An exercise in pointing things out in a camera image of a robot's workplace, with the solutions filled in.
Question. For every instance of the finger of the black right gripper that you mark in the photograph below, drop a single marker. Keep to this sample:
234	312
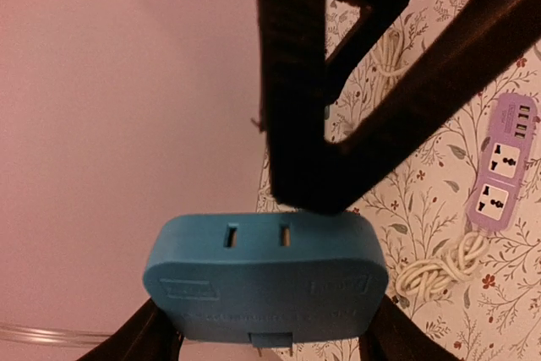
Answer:
309	48

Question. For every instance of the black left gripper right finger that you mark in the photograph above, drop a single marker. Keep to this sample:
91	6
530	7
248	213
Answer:
392	336

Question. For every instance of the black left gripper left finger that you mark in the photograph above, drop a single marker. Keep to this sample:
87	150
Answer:
147	336

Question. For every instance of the purple power strip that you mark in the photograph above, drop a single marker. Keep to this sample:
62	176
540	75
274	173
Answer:
504	155

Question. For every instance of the blue plug adapter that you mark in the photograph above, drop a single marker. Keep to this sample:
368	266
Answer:
267	279

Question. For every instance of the floral patterned table mat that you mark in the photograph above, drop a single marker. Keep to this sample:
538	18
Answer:
420	210

